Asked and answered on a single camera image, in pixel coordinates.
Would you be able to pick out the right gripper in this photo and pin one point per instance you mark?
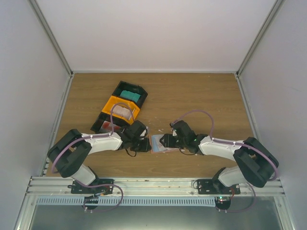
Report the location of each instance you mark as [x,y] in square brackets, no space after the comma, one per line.
[168,143]

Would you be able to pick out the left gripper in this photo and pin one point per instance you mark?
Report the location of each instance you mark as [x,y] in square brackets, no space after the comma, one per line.
[145,148]

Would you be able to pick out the yellow bin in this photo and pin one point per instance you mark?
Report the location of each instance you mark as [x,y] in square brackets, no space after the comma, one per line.
[113,101]

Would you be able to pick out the black bin with red cards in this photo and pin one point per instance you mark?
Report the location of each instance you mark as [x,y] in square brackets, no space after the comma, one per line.
[106,117]

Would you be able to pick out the black bin with teal cards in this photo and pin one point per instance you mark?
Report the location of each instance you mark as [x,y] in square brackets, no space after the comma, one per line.
[132,88]

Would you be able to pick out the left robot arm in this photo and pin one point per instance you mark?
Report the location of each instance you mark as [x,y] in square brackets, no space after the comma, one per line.
[69,153]

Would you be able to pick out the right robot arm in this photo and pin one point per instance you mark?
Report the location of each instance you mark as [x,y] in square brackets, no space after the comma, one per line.
[254,163]

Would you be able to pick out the pale pink cards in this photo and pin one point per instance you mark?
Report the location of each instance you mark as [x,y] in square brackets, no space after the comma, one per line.
[122,111]

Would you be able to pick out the red and white cards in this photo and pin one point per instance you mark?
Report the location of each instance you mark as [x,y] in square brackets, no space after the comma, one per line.
[107,127]

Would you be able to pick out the teal cards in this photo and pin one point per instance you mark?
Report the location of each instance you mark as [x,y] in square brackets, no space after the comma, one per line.
[130,95]

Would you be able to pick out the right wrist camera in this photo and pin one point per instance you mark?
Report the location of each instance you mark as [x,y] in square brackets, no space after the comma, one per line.
[173,130]

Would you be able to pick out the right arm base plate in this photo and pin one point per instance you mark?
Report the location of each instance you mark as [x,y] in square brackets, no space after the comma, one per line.
[211,187]

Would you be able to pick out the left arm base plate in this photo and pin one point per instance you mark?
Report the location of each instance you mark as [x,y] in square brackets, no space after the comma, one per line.
[98,186]

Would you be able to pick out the aluminium mounting rail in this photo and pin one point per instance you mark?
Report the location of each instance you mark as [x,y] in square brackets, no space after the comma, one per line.
[138,186]

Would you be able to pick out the grey slotted cable duct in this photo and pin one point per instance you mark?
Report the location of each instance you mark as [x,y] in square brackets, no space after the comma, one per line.
[128,201]

